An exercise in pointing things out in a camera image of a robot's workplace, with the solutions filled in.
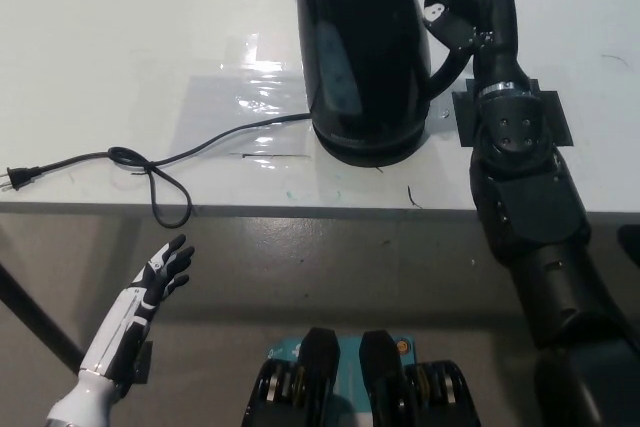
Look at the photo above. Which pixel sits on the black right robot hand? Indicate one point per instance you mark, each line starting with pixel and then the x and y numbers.
pixel 500 7

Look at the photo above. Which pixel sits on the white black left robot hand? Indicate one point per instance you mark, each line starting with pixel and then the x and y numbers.
pixel 130 317

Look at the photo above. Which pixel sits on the black electric kettle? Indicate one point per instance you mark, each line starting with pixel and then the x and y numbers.
pixel 360 57

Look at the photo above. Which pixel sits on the round black kettle base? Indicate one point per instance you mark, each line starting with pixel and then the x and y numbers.
pixel 370 162

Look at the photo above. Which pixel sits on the black square floor plate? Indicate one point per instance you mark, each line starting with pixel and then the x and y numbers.
pixel 142 359

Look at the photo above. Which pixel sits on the black table leg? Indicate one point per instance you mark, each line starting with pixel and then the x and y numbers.
pixel 35 304

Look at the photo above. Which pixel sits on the black tape patch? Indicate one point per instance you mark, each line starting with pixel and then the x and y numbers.
pixel 462 117

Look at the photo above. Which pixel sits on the clear plastic sheet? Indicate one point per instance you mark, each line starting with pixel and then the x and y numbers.
pixel 240 97

